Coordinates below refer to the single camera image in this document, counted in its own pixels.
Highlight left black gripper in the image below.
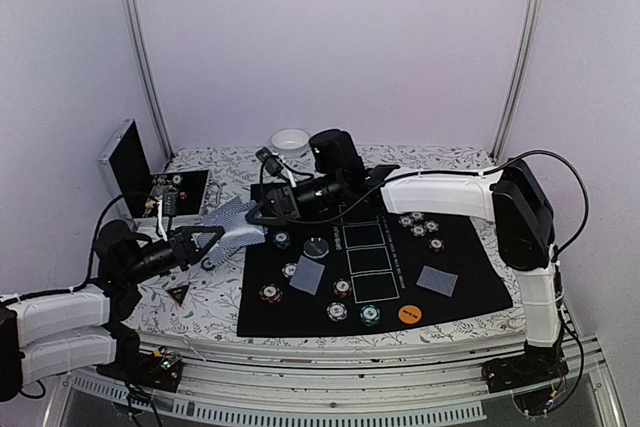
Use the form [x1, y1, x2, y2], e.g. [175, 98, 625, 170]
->
[122, 225, 224, 285]

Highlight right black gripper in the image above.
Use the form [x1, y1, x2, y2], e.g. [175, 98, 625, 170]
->
[245, 172, 345, 226]

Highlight green chip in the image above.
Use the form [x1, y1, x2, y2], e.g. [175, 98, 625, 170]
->
[273, 232, 291, 249]
[360, 305, 381, 327]

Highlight clear dealer button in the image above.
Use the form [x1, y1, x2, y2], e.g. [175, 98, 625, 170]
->
[303, 237, 330, 260]

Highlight blue card deck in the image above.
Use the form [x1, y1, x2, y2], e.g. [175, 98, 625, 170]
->
[201, 197, 266, 255]

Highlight red chip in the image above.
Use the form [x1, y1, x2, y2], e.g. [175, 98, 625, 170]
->
[428, 238, 444, 253]
[259, 284, 283, 304]
[333, 279, 352, 298]

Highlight orange big blind button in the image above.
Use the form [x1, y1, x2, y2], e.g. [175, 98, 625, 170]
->
[398, 305, 422, 325]

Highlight face-down card big blind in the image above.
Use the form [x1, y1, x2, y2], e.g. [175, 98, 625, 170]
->
[416, 266, 458, 298]

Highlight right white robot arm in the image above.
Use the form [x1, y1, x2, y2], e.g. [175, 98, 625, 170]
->
[246, 129, 562, 383]

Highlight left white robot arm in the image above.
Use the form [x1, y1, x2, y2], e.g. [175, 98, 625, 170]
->
[1, 219, 225, 401]

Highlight white ceramic bowl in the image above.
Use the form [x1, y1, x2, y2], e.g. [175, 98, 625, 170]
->
[270, 128, 310, 158]

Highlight black triangular marker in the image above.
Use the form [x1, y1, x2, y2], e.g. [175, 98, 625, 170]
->
[165, 284, 190, 306]

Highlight silver poker chip case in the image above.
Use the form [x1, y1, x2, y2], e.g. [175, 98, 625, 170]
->
[97, 118, 212, 225]

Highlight black poker mat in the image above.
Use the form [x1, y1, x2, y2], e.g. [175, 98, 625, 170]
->
[237, 176, 512, 338]

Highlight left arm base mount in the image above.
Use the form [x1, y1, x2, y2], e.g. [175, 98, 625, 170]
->
[96, 347, 184, 393]

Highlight left aluminium frame post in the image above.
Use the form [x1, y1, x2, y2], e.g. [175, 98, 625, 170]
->
[121, 0, 175, 162]

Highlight aluminium frame post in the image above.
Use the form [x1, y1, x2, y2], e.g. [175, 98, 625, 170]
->
[121, 0, 175, 162]
[490, 0, 543, 161]

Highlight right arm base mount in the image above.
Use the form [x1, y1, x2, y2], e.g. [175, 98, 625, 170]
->
[481, 341, 569, 393]

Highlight right aluminium frame post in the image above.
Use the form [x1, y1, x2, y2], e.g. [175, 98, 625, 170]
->
[490, 0, 543, 161]

